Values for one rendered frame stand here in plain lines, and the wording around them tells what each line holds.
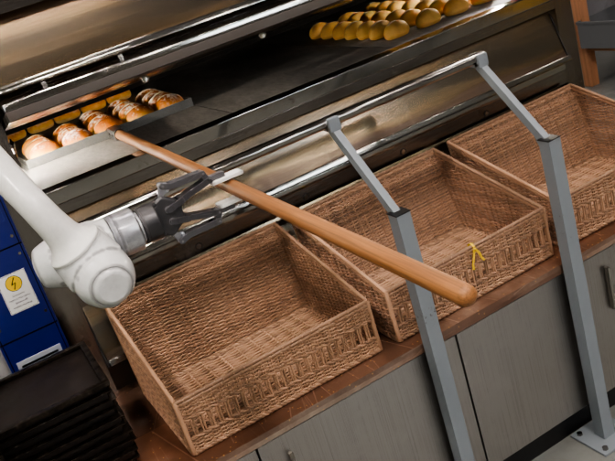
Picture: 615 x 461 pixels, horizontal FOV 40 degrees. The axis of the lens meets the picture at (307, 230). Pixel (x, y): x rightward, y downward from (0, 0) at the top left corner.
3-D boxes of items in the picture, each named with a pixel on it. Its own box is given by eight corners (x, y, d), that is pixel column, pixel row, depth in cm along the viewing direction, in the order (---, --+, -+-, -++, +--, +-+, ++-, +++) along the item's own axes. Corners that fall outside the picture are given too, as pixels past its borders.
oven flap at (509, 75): (73, 285, 224) (41, 218, 223) (565, 63, 287) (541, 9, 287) (75, 284, 220) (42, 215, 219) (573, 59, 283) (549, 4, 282)
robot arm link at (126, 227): (114, 253, 169) (142, 241, 171) (126, 264, 161) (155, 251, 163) (98, 212, 165) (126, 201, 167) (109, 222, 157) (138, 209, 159)
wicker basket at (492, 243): (309, 295, 257) (284, 215, 247) (452, 222, 277) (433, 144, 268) (398, 346, 215) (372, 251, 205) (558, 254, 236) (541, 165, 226)
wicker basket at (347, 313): (133, 385, 237) (97, 301, 227) (301, 299, 257) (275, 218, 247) (192, 461, 195) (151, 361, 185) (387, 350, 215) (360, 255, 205)
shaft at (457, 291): (483, 303, 103) (478, 282, 102) (464, 313, 102) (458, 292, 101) (125, 137, 252) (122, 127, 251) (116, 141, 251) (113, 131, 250)
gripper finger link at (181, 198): (163, 211, 168) (159, 206, 168) (207, 178, 171) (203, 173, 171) (169, 215, 165) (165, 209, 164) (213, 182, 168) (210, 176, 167)
